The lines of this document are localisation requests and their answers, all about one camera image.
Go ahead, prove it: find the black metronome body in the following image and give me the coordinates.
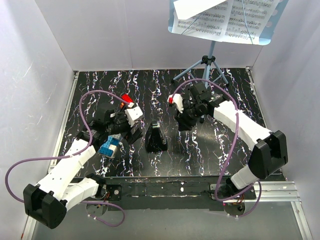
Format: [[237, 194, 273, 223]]
[[145, 121, 168, 153]]

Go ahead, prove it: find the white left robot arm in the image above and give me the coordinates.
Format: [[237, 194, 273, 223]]
[[23, 102, 143, 229]]

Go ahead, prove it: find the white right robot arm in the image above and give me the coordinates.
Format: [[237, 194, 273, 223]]
[[167, 79, 288, 198]]

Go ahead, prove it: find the blue white brick block stack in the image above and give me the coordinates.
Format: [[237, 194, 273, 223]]
[[98, 134, 122, 159]]

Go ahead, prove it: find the red toy brick car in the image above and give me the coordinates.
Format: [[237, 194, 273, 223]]
[[120, 94, 134, 109]]

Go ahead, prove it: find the blue music stand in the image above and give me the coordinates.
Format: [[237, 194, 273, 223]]
[[168, 0, 288, 83]]

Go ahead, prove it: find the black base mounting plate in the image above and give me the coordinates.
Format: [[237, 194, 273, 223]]
[[77, 174, 286, 212]]

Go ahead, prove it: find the white folded paper sheet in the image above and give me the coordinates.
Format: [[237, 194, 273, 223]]
[[173, 0, 224, 20]]

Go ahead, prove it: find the white sheet music page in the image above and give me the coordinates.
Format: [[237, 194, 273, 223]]
[[222, 0, 279, 45]]

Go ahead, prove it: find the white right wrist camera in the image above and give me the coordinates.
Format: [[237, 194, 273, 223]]
[[167, 93, 184, 113]]

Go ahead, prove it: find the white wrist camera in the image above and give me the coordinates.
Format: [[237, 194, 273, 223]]
[[167, 93, 184, 113], [124, 105, 144, 127]]

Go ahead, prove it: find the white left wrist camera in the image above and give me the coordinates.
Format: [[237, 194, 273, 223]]
[[124, 105, 144, 127]]

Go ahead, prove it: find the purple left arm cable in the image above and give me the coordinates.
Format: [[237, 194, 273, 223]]
[[4, 89, 132, 228]]

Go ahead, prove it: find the aluminium rail frame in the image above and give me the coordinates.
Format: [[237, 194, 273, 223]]
[[20, 71, 314, 240]]

